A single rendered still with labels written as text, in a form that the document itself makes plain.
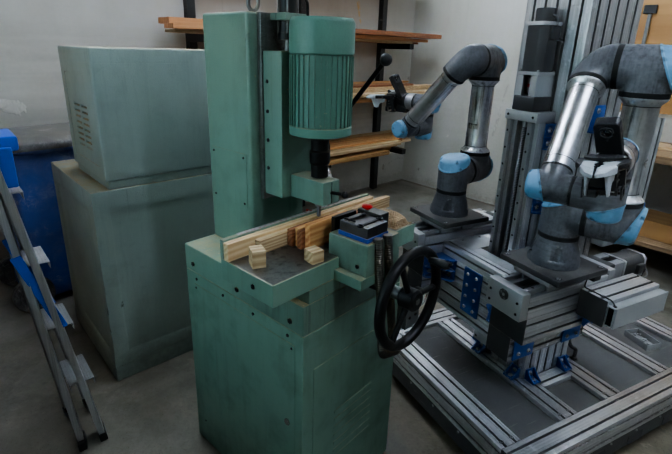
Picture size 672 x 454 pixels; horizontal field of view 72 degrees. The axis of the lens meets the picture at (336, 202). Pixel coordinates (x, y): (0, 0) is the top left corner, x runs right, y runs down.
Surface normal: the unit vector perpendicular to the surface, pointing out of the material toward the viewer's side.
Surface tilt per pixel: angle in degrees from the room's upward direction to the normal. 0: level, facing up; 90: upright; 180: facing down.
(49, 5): 90
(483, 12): 90
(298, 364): 90
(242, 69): 90
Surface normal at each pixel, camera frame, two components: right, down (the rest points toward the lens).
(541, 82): 0.45, 0.29
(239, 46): -0.67, 0.22
